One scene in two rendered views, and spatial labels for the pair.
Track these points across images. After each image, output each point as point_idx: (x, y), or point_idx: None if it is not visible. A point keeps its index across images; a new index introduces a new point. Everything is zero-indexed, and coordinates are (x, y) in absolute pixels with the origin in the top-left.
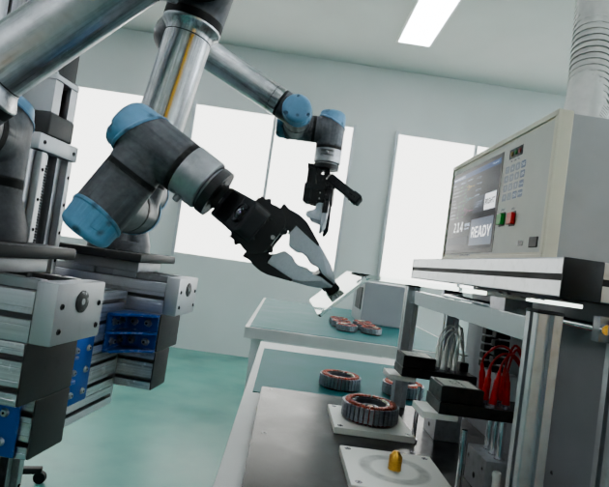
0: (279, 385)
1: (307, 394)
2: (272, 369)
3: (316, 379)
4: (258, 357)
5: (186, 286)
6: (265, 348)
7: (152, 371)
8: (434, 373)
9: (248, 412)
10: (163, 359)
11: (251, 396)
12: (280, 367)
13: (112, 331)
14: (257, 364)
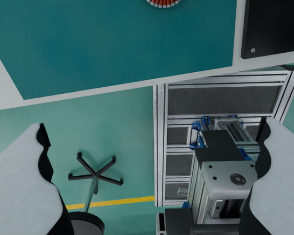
0: (195, 48)
1: (259, 10)
2: (132, 68)
3: (140, 12)
4: (79, 94)
5: (249, 182)
6: (24, 98)
7: (231, 138)
8: None
9: None
10: (214, 141)
11: (247, 63)
12: (114, 62)
13: None
14: (118, 86)
